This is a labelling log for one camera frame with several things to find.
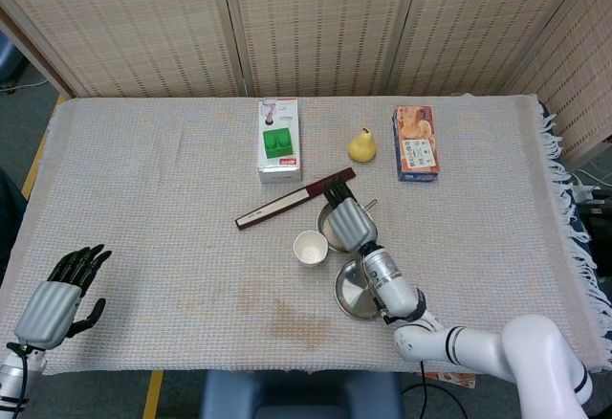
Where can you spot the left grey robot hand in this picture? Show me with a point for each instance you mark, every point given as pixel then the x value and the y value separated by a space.
pixel 48 309

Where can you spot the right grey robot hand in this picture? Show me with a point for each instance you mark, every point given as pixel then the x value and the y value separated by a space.
pixel 351 225

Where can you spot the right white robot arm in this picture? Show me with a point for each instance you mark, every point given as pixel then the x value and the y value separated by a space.
pixel 397 290

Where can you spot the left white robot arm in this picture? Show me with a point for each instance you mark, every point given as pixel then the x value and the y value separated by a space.
pixel 9 383

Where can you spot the steel bowl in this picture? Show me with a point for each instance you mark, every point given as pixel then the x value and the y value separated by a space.
pixel 322 220

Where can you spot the white paper cup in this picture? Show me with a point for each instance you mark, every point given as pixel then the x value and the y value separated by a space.
pixel 311 249

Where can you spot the empty steel plate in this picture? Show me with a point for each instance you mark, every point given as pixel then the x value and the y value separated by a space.
pixel 351 290

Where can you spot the dark red closed fan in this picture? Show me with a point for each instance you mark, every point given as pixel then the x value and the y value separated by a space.
pixel 277 206

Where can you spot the yellow pear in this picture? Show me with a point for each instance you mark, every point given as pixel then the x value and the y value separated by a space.
pixel 363 148

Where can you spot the white cardboard box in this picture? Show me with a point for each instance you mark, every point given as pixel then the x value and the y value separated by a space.
pixel 279 172

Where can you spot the dark blue fabric object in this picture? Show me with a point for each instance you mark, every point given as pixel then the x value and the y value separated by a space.
pixel 9 218

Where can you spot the blue biscuit box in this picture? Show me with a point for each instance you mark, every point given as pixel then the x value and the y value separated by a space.
pixel 416 146

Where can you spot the green toy building brick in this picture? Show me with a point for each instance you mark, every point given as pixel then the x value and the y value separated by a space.
pixel 277 144

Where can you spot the grey woven tablecloth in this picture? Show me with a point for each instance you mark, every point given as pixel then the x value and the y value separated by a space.
pixel 167 223

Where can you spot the orange printed package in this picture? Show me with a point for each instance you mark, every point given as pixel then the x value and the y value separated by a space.
pixel 454 378

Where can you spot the woven folding screen panel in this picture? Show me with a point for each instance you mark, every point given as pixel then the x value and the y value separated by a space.
pixel 325 22
pixel 588 79
pixel 119 22
pixel 478 22

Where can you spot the black box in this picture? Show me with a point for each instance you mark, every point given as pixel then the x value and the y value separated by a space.
pixel 597 223

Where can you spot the blue office chair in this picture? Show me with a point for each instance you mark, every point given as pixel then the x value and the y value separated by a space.
pixel 7 60

